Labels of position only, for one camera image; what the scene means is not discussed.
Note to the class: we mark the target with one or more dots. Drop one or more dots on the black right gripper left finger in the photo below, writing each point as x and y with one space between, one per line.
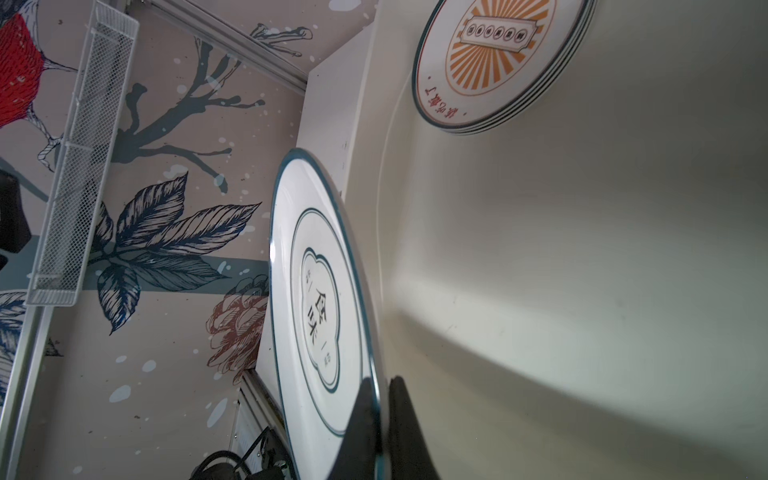
358 452

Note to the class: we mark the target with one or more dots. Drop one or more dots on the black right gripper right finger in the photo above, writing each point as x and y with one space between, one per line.
409 454

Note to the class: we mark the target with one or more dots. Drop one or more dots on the white flower plate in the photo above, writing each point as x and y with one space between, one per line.
322 322

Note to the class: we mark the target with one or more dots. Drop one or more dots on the orange sunburst plate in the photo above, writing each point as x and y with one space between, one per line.
480 63

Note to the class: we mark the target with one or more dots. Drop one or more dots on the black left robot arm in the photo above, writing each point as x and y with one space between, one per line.
15 233

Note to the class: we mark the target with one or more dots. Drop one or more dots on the white plastic bin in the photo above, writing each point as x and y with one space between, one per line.
580 292

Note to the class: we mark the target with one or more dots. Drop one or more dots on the white mesh wall shelf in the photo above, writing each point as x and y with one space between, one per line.
82 164

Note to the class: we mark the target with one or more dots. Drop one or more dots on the horizontal aluminium frame bar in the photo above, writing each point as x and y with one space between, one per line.
264 48

